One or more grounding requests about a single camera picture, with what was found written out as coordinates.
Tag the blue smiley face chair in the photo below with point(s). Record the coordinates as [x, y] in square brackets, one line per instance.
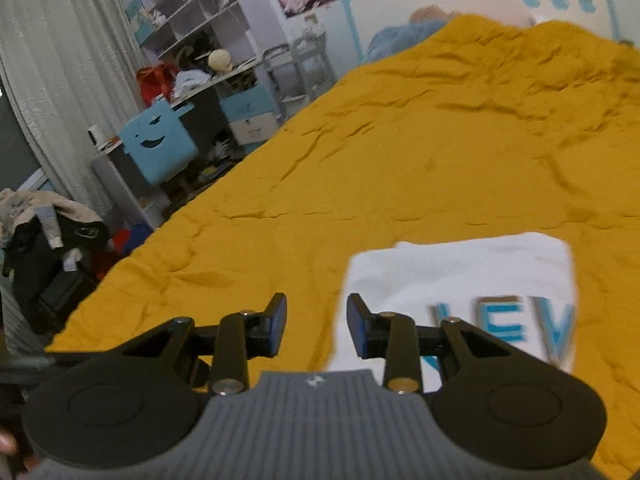
[158, 143]

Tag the red bag on desk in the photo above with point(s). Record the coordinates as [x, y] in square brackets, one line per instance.
[155, 81]

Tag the white long sleeve shirt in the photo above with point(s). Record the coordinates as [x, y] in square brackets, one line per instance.
[519, 288]

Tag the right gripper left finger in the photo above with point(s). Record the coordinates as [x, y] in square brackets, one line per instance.
[205, 356]

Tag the blue pillow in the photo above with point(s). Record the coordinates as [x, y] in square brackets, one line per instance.
[395, 39]

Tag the desk with shelves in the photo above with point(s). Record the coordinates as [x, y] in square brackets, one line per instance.
[217, 46]

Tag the white curtain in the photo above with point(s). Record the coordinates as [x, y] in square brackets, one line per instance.
[69, 65]

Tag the mustard yellow quilt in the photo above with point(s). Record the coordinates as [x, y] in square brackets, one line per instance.
[481, 130]

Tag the blue white drawer unit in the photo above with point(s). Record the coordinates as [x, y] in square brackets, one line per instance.
[250, 115]

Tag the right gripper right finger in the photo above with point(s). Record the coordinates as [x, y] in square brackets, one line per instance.
[402, 344]

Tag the pile of dark clothes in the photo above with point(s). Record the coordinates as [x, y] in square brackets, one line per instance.
[48, 243]

